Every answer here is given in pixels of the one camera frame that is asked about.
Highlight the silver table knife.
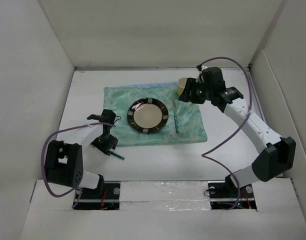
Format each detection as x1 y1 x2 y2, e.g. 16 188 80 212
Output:
173 100 179 134

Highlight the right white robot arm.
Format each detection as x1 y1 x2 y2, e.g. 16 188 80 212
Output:
178 67 296 197

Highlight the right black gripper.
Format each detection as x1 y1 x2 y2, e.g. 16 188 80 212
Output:
178 77 213 104

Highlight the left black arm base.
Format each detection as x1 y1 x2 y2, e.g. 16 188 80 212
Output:
72 175 121 211

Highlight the dark rimmed cream plate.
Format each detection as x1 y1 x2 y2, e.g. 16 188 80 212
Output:
127 97 169 135

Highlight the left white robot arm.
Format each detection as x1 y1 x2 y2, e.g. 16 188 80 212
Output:
41 109 118 199

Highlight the fork with teal handle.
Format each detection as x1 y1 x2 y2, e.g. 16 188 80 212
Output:
107 150 125 161

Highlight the yellow cup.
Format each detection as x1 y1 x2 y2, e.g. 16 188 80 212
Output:
176 77 188 96

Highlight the green patterned cloth napkin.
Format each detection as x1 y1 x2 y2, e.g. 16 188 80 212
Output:
103 82 208 147

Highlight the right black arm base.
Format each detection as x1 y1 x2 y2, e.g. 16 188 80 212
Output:
203 177 257 210

